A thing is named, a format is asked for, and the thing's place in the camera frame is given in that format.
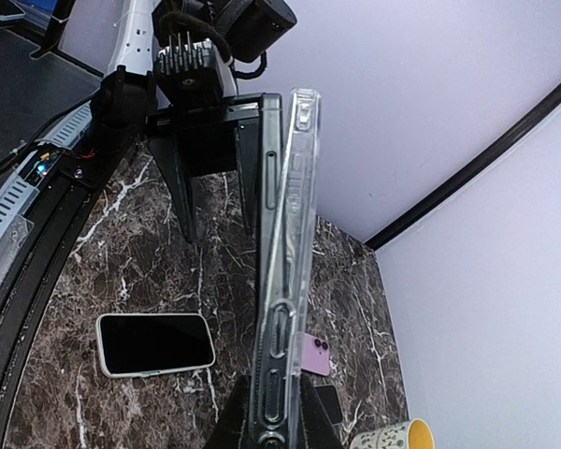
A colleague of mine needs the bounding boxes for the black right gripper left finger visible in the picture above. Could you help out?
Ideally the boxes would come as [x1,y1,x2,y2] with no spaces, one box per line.
[205,375,252,449]

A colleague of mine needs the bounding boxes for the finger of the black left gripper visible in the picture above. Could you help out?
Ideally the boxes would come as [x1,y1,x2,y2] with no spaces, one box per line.
[149,135,196,243]
[235,125,260,234]

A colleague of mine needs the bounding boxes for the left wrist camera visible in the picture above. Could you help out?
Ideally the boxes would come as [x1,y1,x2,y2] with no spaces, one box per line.
[153,32,237,109]

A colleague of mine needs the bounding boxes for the clear magsafe phone case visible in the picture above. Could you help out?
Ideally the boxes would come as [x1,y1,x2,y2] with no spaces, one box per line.
[273,88,321,448]

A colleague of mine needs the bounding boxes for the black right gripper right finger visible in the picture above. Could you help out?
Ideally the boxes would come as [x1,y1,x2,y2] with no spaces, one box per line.
[298,376,343,449]

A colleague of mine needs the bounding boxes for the white slotted cable duct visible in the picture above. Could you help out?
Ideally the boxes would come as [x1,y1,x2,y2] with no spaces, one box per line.
[0,101,92,240]

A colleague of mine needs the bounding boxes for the black phone dark case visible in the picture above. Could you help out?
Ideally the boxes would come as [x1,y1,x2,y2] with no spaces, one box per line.
[301,333,331,377]

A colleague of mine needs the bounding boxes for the black left frame post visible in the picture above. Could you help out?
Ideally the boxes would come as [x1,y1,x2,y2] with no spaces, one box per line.
[365,82,561,251]

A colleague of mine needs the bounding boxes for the white spotted mug orange inside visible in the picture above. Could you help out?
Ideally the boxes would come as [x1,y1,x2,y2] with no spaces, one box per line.
[350,418,436,449]

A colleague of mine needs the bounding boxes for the black phone white case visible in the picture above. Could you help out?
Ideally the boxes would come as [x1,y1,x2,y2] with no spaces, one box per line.
[95,312,216,379]

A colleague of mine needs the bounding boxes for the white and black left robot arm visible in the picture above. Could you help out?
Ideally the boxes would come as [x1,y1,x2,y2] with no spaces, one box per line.
[31,1,296,245]

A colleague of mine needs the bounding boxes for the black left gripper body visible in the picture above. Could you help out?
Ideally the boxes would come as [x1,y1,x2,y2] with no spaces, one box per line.
[147,94,263,178]

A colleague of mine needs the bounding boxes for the black phone grey case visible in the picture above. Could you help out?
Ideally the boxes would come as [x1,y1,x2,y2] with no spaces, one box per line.
[243,94,286,448]

